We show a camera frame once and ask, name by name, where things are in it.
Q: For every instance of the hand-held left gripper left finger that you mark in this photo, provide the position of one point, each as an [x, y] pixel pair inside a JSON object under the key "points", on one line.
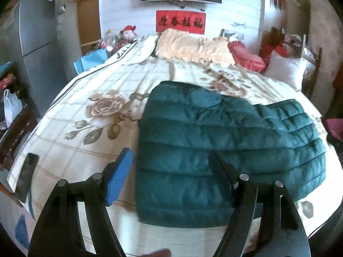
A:
{"points": [[120, 176]]}

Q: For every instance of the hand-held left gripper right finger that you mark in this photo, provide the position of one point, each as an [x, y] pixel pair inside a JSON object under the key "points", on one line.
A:
{"points": [[222, 174]]}

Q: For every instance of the dark green puffer jacket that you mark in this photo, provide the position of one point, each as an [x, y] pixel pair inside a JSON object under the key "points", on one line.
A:
{"points": [[214, 139]]}

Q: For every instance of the black smartphone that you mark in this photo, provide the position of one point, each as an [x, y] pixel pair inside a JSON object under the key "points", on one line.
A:
{"points": [[26, 175]]}

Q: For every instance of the bed with floral sheet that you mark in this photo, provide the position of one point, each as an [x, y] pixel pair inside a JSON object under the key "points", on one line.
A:
{"points": [[93, 85]]}

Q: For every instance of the red frilled cushion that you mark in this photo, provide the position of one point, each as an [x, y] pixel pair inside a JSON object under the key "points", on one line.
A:
{"points": [[245, 56]]}

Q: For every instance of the blue paper bag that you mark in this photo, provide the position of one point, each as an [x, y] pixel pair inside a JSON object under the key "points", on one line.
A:
{"points": [[91, 60]]}

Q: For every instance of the dark red cloth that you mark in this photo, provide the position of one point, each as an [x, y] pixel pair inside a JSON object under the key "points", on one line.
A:
{"points": [[335, 128]]}

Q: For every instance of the white pillow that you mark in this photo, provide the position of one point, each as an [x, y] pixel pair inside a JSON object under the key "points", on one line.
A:
{"points": [[286, 68]]}

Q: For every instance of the checked folded quilt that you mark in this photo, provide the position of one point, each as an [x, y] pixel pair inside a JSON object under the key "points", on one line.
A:
{"points": [[136, 49]]}

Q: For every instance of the white plastic bag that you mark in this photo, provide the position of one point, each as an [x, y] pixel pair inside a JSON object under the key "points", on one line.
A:
{"points": [[11, 107]]}

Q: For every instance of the yellow frilled pillow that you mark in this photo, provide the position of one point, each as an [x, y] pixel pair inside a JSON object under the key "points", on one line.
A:
{"points": [[190, 46]]}

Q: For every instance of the framed photo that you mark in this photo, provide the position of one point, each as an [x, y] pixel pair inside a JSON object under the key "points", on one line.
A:
{"points": [[231, 33]]}

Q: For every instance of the plush toy with red hat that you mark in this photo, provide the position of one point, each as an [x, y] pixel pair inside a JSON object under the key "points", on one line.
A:
{"points": [[129, 34]]}

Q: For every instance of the wooden chair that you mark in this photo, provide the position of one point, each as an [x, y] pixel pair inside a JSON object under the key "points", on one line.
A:
{"points": [[305, 56]]}

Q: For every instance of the grey refrigerator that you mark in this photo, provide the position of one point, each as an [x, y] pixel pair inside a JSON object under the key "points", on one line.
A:
{"points": [[40, 50]]}

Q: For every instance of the wooden door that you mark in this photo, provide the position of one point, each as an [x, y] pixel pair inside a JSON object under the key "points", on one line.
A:
{"points": [[88, 16]]}

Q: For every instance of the red wall banner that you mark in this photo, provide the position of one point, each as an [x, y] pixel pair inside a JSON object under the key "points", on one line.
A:
{"points": [[181, 22]]}

